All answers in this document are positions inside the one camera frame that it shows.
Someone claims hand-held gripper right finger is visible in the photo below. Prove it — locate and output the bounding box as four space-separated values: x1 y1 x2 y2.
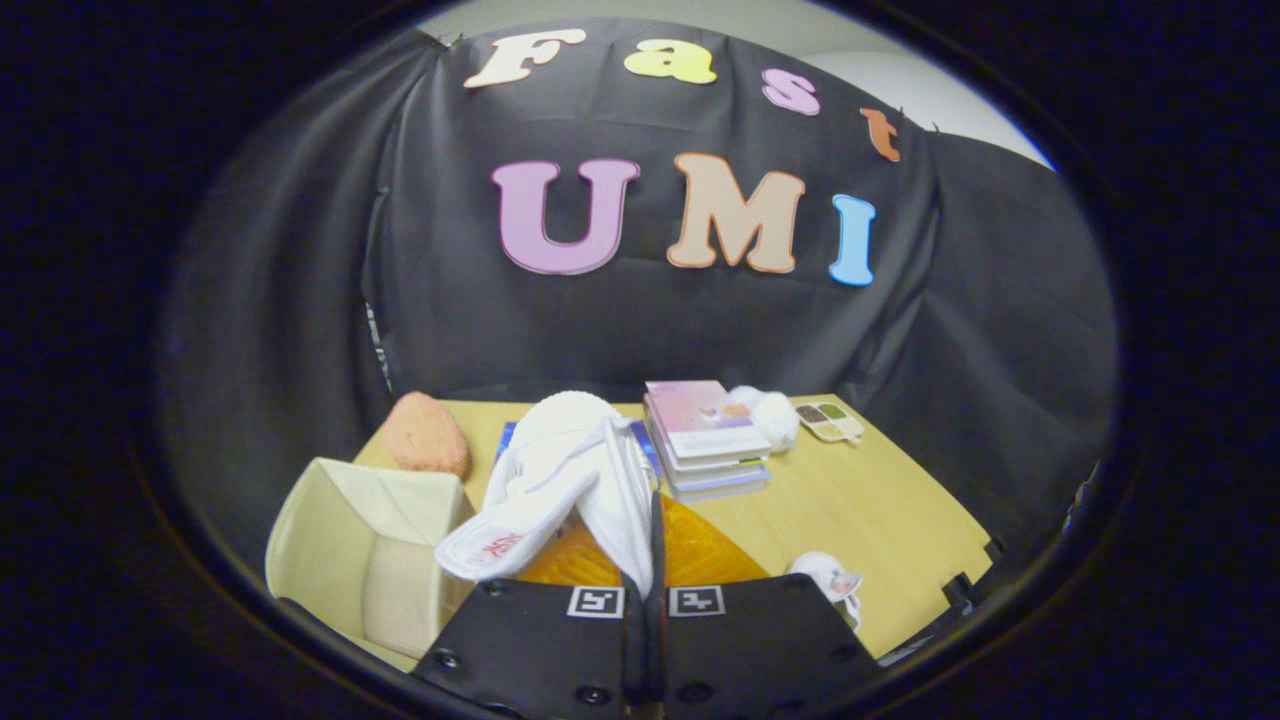
650 490 881 720

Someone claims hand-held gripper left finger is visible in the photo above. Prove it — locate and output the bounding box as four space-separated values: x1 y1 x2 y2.
412 520 656 720

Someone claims white canvas shoe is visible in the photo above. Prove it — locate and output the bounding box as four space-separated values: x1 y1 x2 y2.
435 392 661 598
788 550 864 631

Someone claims beige storage box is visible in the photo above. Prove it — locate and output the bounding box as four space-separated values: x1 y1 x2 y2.
265 457 476 673

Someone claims light blue cover book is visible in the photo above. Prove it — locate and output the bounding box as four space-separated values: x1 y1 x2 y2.
665 465 771 503

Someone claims white cover book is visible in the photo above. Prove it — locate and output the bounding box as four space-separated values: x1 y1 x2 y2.
655 440 771 483

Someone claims pink cover book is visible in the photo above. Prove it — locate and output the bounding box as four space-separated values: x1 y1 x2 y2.
645 380 771 463

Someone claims white textured ball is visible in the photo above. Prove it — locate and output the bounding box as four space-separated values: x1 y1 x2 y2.
728 385 801 453

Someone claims white compartment tray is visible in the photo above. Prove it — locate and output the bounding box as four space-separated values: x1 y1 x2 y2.
795 401 865 444

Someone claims black backdrop cloth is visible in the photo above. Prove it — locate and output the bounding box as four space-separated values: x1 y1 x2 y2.
160 15 1119 581

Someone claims pink textured sponge ball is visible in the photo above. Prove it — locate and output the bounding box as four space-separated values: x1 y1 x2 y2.
383 391 470 479

